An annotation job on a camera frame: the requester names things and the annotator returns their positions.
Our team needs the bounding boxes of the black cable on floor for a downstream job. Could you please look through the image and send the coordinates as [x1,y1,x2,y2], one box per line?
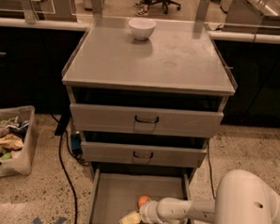
[203,142,220,200]
[44,113,85,224]

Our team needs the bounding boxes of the crumpled yellow snack bag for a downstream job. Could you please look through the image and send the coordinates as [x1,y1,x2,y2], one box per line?
[0,134,23,151]

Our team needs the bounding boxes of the grey metal drawer cabinet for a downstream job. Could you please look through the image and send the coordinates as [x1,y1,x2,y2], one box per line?
[63,17,237,175]

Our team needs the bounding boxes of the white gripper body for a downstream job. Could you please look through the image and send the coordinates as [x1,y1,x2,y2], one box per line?
[139,200,158,224]

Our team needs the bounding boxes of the top grey drawer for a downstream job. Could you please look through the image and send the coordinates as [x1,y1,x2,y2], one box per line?
[70,103,224,138]

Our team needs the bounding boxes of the white ceramic bowl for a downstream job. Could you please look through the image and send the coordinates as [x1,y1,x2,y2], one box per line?
[129,18,156,40]

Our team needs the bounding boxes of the black cable on right floor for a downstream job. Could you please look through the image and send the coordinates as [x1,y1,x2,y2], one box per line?
[203,142,220,200]

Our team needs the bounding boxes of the bottom grey drawer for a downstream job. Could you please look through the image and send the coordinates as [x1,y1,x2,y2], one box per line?
[86,169,194,224]

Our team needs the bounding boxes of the grey drawer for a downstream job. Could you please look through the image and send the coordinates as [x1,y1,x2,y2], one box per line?
[86,169,194,224]
[70,103,224,138]
[82,142,207,168]

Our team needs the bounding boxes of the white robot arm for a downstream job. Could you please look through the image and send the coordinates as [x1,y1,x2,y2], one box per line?
[119,169,280,224]

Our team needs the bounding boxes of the blue power box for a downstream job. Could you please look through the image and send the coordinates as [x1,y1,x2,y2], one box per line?
[70,132,82,155]

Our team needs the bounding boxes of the orange fruit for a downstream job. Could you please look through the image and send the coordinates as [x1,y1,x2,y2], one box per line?
[137,195,150,208]

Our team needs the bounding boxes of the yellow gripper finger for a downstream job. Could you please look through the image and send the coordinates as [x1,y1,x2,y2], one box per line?
[119,211,141,224]

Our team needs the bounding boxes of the black cable on left floor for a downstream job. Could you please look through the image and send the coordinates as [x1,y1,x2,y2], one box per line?
[44,113,85,224]

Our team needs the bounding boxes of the clear plastic storage bin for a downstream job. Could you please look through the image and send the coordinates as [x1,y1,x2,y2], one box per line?
[0,105,39,177]

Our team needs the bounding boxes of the middle grey drawer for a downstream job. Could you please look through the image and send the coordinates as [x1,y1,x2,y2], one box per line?
[82,142,207,168]

